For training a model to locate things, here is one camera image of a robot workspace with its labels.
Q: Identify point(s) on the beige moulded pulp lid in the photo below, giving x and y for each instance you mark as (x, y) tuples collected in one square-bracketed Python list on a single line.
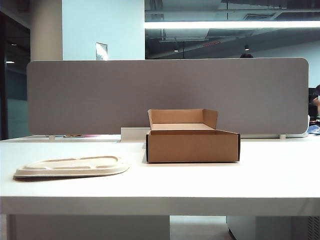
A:
[(72, 167)]

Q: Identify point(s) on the brown cardboard paper box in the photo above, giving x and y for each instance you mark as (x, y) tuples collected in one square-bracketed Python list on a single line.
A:
[(192, 148)]

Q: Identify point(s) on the grey fabric desk divider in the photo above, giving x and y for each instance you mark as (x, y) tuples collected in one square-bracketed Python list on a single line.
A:
[(100, 95)]

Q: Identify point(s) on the black pendant ceiling lamp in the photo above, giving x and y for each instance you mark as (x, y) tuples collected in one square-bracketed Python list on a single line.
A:
[(246, 47)]

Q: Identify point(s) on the long white ceiling light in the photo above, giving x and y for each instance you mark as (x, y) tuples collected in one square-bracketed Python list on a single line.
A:
[(225, 24)]

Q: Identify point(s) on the white table modesty panel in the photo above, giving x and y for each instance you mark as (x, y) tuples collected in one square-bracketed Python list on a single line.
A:
[(87, 228)]

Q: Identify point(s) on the dark glass door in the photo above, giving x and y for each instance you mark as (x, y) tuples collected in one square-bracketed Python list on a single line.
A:
[(15, 87)]

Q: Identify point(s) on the blue patterned cloth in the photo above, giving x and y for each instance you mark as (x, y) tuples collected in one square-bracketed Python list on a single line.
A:
[(314, 130)]

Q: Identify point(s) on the person in dark shirt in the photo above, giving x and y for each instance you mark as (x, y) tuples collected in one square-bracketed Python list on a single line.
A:
[(316, 100)]

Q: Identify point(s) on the framed wall poster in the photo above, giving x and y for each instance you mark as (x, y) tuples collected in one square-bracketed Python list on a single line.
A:
[(101, 51)]

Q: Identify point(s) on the white divider bracket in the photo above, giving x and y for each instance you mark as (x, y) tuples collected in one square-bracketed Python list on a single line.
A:
[(51, 137), (282, 136)]

